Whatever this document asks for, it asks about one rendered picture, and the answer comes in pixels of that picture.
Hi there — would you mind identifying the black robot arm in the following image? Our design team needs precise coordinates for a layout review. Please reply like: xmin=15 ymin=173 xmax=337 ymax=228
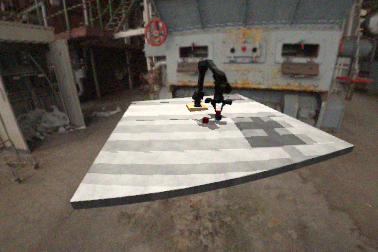
xmin=192 ymin=59 xmax=232 ymax=107

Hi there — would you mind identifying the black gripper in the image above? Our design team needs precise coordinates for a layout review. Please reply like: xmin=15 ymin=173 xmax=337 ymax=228
xmin=205 ymin=91 xmax=232 ymax=113

